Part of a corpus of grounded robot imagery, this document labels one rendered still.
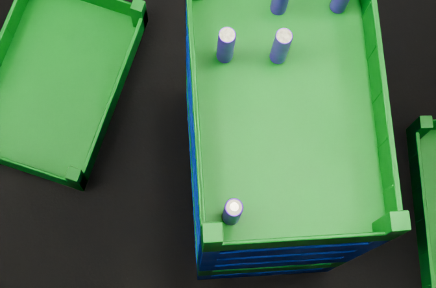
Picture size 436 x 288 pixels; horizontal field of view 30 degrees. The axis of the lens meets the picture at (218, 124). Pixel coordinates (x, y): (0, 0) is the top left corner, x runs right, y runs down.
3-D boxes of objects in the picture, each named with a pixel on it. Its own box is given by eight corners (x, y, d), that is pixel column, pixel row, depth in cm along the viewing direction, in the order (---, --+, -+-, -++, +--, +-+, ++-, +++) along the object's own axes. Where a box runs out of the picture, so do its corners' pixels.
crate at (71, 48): (33, -17, 134) (23, -38, 127) (148, 20, 133) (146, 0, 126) (-38, 151, 127) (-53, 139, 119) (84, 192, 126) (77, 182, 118)
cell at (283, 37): (292, 26, 84) (285, 48, 90) (274, 28, 84) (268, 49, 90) (294, 43, 83) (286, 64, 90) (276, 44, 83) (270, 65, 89)
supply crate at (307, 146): (184, -15, 92) (183, -48, 84) (361, -23, 93) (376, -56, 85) (200, 252, 84) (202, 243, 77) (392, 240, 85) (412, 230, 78)
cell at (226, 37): (235, 26, 84) (231, 47, 90) (217, 26, 83) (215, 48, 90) (237, 42, 83) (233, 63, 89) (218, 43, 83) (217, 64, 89)
